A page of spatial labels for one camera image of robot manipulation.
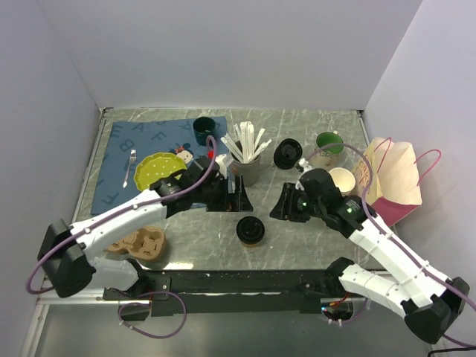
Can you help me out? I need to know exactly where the silver fork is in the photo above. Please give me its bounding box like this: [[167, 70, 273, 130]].
[[122, 149, 137, 189]]

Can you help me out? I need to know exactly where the cartoon mouse coaster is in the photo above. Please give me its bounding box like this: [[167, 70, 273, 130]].
[[169, 143, 194, 165]]

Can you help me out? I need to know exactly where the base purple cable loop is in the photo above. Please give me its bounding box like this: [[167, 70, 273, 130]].
[[118, 290, 187, 339]]

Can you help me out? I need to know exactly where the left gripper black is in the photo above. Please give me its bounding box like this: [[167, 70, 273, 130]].
[[193, 173, 252, 212]]

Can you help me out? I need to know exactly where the green inside ceramic mug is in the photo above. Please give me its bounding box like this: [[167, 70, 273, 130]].
[[309, 131, 344, 170]]

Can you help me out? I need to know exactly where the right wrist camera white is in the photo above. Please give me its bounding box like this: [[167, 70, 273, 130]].
[[295, 158, 313, 173]]

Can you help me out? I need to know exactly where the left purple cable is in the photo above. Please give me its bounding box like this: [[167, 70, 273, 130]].
[[25, 135, 218, 295]]

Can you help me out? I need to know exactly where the black plastic cup lid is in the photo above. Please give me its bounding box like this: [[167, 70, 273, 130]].
[[236, 216, 266, 240]]

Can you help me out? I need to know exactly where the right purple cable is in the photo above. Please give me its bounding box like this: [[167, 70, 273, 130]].
[[304, 144, 476, 349]]

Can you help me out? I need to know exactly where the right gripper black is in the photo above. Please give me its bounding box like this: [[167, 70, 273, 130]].
[[268, 181, 324, 222]]

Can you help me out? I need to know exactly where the blue alphabet placemat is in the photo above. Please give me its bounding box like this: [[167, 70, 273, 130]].
[[91, 118, 208, 216]]

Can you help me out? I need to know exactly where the stack of black lids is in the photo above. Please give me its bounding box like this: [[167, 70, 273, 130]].
[[273, 138, 303, 170]]

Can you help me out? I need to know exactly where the pink paper gift bag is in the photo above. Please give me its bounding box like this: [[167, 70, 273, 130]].
[[352, 137, 428, 226]]

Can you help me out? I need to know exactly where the stack of paper cups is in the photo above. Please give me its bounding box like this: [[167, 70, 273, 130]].
[[329, 167, 356, 196]]

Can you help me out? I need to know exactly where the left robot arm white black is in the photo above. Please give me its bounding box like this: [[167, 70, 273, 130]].
[[37, 157, 253, 299]]

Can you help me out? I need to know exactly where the brown cardboard cup carrier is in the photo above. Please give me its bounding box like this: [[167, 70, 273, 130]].
[[105, 226, 167, 262]]

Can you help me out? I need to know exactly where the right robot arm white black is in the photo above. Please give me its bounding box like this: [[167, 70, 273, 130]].
[[270, 169, 469, 344]]

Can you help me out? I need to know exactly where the yellow dotted plate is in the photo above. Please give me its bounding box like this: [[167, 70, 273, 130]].
[[134, 152, 187, 192]]

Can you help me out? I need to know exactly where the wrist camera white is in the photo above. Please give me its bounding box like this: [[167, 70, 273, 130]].
[[215, 153, 234, 179], [295, 158, 313, 173]]

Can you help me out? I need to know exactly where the brown paper coffee cup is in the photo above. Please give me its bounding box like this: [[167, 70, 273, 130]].
[[240, 239, 263, 248]]

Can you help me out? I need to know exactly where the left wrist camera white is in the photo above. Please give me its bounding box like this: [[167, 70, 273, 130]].
[[215, 153, 234, 179]]

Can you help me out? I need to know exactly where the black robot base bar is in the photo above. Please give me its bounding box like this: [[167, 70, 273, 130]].
[[103, 270, 345, 317]]

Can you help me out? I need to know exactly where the dark teal mug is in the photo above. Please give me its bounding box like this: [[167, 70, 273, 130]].
[[193, 117, 216, 146]]

